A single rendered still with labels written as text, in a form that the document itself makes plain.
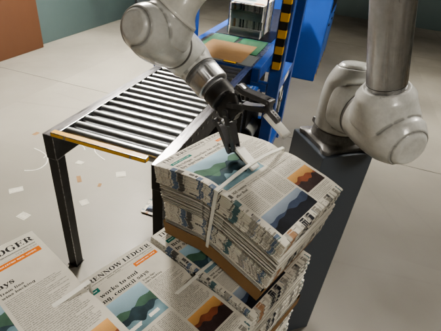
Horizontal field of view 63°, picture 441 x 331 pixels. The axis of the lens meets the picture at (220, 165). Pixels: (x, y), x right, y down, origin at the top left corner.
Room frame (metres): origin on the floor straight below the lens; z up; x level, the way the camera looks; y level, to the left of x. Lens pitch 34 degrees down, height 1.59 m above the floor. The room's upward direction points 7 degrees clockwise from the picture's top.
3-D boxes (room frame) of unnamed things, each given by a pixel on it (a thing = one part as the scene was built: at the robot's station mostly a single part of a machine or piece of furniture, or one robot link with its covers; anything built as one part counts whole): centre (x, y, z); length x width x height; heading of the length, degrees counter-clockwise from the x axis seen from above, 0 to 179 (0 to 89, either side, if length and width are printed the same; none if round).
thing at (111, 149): (1.20, 0.49, 0.81); 0.43 x 0.03 x 0.02; 75
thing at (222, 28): (3.91, -0.27, 0.75); 1.55 x 0.65 x 0.10; 165
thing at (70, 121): (1.91, 0.55, 0.74); 1.34 x 0.05 x 0.12; 165
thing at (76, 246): (1.29, 0.71, 0.34); 0.06 x 0.06 x 0.68; 75
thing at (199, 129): (1.77, 0.06, 0.74); 1.34 x 0.05 x 0.12; 165
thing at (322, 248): (1.12, -0.38, 0.50); 0.20 x 0.20 x 1.00; 22
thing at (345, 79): (1.11, -0.38, 1.17); 0.18 x 0.16 x 0.22; 19
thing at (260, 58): (2.82, 0.03, 0.75); 0.70 x 0.65 x 0.10; 165
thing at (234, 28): (3.37, -0.12, 0.93); 0.38 x 0.30 x 0.26; 165
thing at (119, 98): (1.66, 0.35, 0.77); 0.47 x 0.05 x 0.05; 75
